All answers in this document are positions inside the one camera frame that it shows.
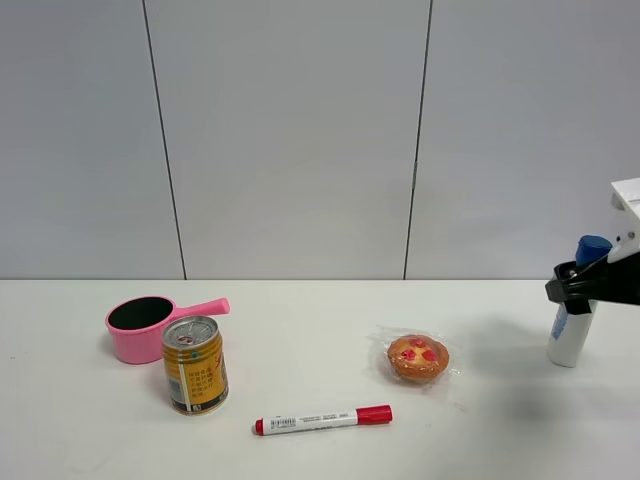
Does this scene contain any gold drink can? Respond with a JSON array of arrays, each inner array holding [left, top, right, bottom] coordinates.
[[162, 316, 229, 415]]

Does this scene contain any wrapped fruit tart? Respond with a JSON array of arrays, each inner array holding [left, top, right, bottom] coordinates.
[[367, 326, 464, 399]]

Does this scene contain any pink toy saucepan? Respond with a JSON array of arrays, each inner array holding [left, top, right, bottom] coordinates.
[[105, 296, 231, 365]]

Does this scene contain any red whiteboard marker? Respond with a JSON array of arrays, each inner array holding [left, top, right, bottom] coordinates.
[[253, 405, 393, 436]]

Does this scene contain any white blue-capped shampoo bottle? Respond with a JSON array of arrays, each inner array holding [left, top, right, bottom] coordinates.
[[546, 235, 612, 368]]

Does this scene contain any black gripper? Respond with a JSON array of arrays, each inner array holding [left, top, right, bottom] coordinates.
[[545, 253, 639, 315]]

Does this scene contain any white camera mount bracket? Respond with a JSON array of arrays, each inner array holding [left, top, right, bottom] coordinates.
[[607, 178, 640, 264]]

